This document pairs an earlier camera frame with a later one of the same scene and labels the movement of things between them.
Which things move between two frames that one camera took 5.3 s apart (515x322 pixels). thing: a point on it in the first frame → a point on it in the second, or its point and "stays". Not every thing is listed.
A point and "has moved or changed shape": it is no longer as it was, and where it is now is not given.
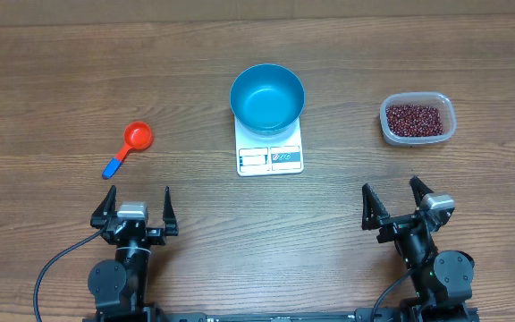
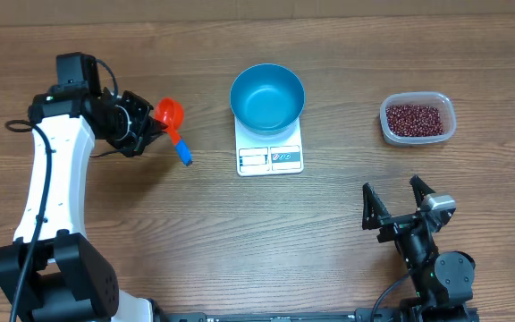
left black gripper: x=156 y=237 → x=147 y=124
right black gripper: x=375 y=215 stays
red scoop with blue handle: x=138 y=136 has moved or changed shape
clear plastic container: x=417 y=118 stays
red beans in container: x=414 y=121 stays
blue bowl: x=266 y=99 stays
